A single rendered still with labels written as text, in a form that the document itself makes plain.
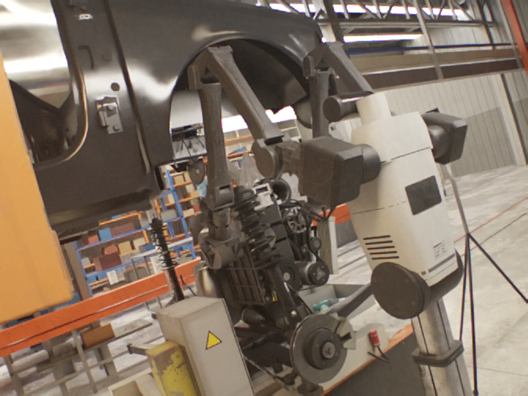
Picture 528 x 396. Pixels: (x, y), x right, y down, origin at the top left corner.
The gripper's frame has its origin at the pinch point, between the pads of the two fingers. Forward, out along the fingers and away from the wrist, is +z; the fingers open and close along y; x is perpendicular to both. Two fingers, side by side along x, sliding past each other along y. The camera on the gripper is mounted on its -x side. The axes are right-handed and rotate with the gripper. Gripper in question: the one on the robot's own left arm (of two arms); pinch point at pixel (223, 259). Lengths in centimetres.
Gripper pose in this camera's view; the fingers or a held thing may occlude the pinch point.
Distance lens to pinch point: 146.6
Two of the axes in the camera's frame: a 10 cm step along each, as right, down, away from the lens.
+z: -0.2, 9.0, 4.4
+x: 6.2, 3.5, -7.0
